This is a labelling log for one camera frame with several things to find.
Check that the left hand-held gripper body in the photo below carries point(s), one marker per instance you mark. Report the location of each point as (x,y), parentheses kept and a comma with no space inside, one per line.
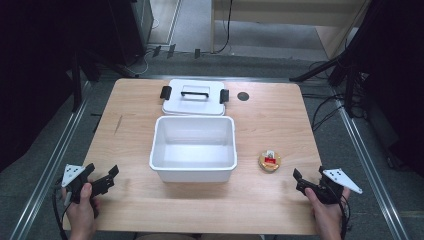
(77,186)

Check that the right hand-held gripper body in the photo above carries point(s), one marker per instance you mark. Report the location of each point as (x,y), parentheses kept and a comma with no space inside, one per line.
(328,188)

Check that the person's left hand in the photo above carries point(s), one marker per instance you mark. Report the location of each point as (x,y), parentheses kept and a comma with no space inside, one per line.
(81,213)

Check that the person's right hand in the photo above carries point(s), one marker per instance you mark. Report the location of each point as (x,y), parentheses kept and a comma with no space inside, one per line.
(325,216)

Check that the white plastic storage box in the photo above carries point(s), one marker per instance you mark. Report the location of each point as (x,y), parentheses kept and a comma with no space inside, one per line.
(193,150)

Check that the black metal stand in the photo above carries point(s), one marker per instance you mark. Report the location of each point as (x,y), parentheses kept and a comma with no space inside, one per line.
(77,83)

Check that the round black table grommet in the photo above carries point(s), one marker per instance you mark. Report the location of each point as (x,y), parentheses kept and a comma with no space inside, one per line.
(243,96)

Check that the black tripod stand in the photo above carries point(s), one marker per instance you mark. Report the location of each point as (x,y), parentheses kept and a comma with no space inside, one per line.
(333,63)

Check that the dark curtain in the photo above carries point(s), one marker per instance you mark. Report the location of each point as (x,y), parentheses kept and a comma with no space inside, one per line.
(396,83)
(33,66)

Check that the dark cabinet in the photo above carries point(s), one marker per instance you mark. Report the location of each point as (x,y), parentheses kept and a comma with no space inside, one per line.
(133,30)

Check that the light wooden bench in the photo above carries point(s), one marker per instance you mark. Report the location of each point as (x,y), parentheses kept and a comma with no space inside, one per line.
(283,13)

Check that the metal floor rail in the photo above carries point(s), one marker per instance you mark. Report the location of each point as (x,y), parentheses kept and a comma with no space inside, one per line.
(370,166)
(50,166)

